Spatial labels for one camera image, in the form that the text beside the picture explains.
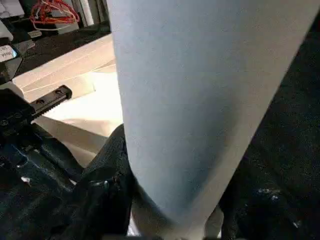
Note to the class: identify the white plastic table top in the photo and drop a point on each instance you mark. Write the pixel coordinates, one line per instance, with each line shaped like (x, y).
(85, 95)

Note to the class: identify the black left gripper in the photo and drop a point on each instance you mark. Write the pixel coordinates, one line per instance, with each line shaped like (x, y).
(17, 120)

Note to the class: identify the white plastic table leg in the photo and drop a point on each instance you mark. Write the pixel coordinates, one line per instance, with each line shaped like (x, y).
(200, 100)

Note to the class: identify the black work mat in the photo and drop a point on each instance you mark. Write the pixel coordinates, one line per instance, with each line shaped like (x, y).
(295, 140)

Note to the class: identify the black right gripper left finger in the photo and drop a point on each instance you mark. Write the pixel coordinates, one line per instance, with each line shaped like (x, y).
(102, 200)

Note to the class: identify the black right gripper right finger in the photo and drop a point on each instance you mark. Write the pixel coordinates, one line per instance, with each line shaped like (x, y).
(275, 215)

